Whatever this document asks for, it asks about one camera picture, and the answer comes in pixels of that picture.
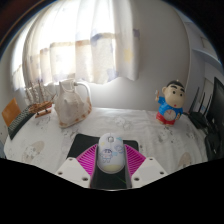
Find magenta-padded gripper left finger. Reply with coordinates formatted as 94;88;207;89
54;143;100;189

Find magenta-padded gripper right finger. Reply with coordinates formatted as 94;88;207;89
122;143;169;189

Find black computer monitor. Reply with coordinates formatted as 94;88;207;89
203;76;224;162

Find cartoon boy figurine clock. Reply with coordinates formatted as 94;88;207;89
154;79;186;126

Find white cartoon-print computer mouse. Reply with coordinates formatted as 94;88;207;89
96;132;125;175

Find white wall shelf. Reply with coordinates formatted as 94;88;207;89
191;33;222;69

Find white cartoon-print tablecloth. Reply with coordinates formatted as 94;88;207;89
3;106;209;175

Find wooden model sailing ship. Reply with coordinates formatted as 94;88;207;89
24;79;56;119

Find white sheer printed curtain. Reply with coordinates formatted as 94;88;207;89
11;0;141;92

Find black mouse pad green lines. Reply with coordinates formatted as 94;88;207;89
66;133;140;191

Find orange wooden chair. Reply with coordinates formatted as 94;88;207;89
1;97;22;128

